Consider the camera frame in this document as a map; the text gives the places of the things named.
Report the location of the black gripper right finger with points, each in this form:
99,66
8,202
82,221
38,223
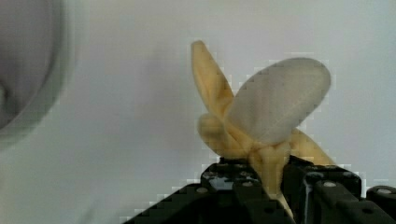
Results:
329,194

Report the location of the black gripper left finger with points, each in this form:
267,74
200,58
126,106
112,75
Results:
229,192

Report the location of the yellow plush peeled banana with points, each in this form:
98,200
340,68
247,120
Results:
260,122

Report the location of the grey round plate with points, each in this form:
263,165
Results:
34,62

